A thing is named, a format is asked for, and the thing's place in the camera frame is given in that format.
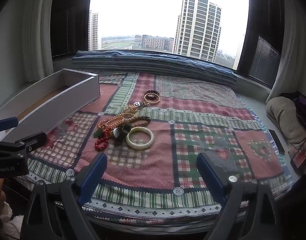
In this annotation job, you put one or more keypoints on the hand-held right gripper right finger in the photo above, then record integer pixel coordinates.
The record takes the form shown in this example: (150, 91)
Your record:
(209, 177)

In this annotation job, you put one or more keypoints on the beige folded cloth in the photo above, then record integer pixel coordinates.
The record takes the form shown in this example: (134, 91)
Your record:
(283, 115)

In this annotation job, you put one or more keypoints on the gold bangle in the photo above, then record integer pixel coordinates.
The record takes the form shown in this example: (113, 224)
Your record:
(156, 100)

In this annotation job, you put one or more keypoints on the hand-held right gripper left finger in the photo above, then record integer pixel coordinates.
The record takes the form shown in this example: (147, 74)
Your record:
(93, 177)

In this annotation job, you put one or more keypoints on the slim apartment building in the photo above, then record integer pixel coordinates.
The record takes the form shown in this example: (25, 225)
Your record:
(93, 30)

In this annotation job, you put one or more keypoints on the dark green bangle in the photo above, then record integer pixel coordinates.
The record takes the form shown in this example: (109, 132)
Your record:
(119, 133)

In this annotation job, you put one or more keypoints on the folded blue striped mat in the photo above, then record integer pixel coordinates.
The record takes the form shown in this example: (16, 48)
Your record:
(155, 62)

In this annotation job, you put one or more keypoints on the tall apartment building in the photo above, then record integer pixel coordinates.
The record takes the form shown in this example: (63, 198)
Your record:
(198, 30)

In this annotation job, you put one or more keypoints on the pink printed pouch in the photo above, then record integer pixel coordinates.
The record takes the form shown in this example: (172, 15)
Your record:
(302, 156)

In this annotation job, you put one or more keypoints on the black phone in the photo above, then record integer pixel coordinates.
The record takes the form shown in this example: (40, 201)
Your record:
(275, 140)

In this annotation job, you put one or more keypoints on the white curtain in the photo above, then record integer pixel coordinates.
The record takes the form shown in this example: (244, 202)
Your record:
(293, 42)
(40, 42)

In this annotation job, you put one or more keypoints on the green leaf pendant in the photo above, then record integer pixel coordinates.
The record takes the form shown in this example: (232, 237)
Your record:
(98, 133)

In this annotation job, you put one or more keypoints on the gold rings cluster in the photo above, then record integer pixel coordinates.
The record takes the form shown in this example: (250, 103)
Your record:
(130, 108)

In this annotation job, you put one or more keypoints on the patchwork plaid blanket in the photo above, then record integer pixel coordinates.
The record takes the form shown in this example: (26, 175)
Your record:
(193, 110)

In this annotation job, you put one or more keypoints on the person's left forearm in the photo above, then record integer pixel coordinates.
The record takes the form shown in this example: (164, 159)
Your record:
(7, 226)

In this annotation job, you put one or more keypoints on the black window blind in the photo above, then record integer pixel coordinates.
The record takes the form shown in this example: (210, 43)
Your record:
(263, 55)
(70, 17)

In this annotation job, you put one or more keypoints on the white drawer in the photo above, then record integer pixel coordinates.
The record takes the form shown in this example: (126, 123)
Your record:
(55, 100)

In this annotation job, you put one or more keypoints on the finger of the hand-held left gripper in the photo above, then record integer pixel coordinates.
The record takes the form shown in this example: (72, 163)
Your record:
(30, 141)
(5, 124)

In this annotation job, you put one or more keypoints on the white jade bangle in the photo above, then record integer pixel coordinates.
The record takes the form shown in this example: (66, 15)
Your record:
(129, 142)

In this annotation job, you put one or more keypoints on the low brown building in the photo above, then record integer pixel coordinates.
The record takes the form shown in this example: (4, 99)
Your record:
(155, 42)

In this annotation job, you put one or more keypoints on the dark purple cloth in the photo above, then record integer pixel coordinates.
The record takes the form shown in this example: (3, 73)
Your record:
(303, 107)

